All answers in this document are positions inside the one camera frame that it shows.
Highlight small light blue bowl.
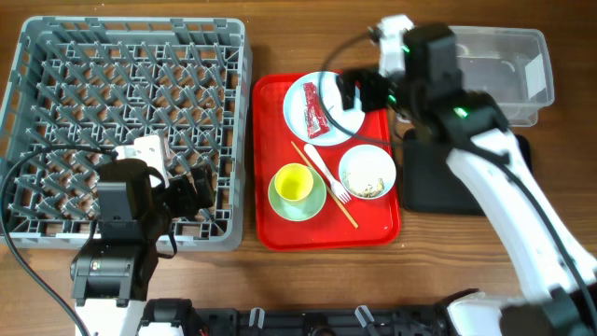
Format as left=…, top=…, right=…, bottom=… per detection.
left=338, top=145, right=396, bottom=200

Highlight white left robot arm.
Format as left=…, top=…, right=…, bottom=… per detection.
left=70, top=159, right=215, bottom=335

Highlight red snack wrapper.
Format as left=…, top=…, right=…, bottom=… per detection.
left=303, top=82, right=330, bottom=139

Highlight black waste tray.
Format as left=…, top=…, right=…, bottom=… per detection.
left=402, top=129, right=513, bottom=222

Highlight large light blue plate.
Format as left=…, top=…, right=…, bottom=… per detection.
left=283, top=72, right=365, bottom=147

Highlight yellow plastic cup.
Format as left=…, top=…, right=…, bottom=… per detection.
left=274, top=163, right=314, bottom=203

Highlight red plastic tray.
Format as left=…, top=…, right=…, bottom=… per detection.
left=252, top=74, right=401, bottom=251

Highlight wooden chopstick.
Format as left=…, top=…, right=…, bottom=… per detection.
left=291, top=142, right=359, bottom=229

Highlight rice food scraps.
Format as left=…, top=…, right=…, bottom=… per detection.
left=342, top=171, right=385, bottom=199

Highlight clear plastic bin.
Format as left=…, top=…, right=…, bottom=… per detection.
left=451, top=26, right=555, bottom=127

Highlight white plastic fork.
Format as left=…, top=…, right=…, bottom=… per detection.
left=303, top=144, right=351, bottom=203

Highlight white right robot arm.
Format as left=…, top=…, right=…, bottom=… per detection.
left=336, top=16, right=596, bottom=335

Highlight grey dishwasher rack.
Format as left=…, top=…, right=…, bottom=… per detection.
left=1, top=16, right=252, bottom=251

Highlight green saucer bowl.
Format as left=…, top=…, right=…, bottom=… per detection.
left=268, top=168, right=327, bottom=222

